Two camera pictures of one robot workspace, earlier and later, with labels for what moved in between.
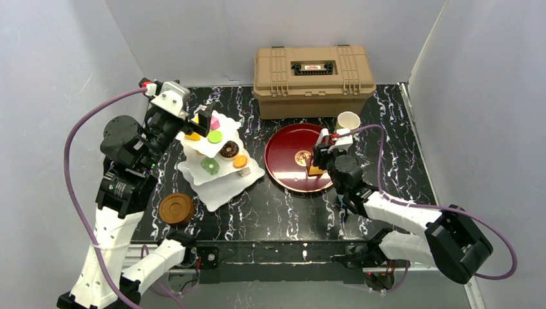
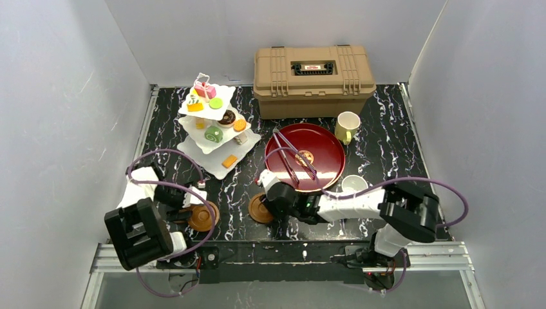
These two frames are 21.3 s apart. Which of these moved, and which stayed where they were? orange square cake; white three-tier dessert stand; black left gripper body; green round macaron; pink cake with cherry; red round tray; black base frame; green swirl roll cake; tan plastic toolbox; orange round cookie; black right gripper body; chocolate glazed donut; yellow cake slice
Moved: pink cake with cherry; orange round cookie; yellow cake slice; black left gripper body; chocolate glazed donut; black right gripper body; orange square cake; white three-tier dessert stand; green swirl roll cake; green round macaron
Stayed: black base frame; tan plastic toolbox; red round tray
